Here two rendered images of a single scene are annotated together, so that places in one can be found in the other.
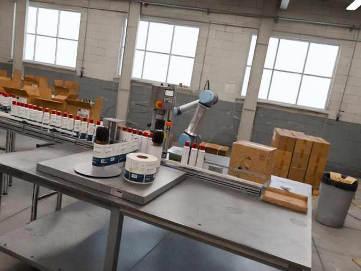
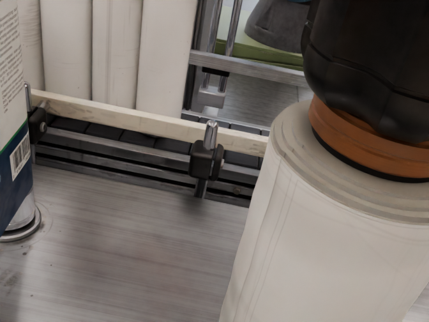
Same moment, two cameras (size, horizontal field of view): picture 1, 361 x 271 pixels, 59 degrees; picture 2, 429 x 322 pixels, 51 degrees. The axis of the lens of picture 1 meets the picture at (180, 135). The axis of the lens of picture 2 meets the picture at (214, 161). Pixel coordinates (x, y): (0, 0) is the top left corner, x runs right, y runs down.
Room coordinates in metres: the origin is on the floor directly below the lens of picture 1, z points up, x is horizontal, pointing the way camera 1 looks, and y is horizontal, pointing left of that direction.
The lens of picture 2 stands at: (2.12, 0.27, 1.15)
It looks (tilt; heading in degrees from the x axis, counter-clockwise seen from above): 35 degrees down; 340
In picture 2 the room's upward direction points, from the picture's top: 11 degrees clockwise
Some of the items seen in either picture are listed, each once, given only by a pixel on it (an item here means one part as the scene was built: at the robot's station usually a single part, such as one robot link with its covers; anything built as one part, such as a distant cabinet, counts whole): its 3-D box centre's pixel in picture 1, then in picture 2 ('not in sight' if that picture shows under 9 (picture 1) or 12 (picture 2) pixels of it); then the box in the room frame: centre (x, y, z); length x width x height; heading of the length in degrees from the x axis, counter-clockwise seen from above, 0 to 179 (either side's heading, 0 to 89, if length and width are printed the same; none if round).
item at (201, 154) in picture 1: (200, 158); not in sight; (2.42, -0.18, 0.98); 0.05 x 0.05 x 0.20
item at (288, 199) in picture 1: (285, 198); not in sight; (2.18, -0.80, 0.85); 0.30 x 0.26 x 0.04; 69
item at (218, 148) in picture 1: (213, 150); not in sight; (7.04, -0.77, 0.11); 0.65 x 0.54 x 0.22; 75
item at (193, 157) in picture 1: (193, 156); not in sight; (2.44, -0.12, 0.98); 0.05 x 0.05 x 0.20
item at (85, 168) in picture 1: (98, 169); not in sight; (2.04, 0.50, 0.89); 0.31 x 0.31 x 0.01
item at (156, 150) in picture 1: (156, 150); (346, 209); (2.25, 0.15, 1.03); 0.09 x 0.09 x 0.30
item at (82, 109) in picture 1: (84, 110); not in sight; (4.07, 1.27, 0.97); 0.51 x 0.39 x 0.37; 174
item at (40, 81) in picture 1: (35, 85); not in sight; (6.42, 3.03, 0.97); 0.42 x 0.39 x 0.37; 166
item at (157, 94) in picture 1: (162, 97); not in sight; (2.66, 0.20, 1.38); 0.17 x 0.10 x 0.19; 124
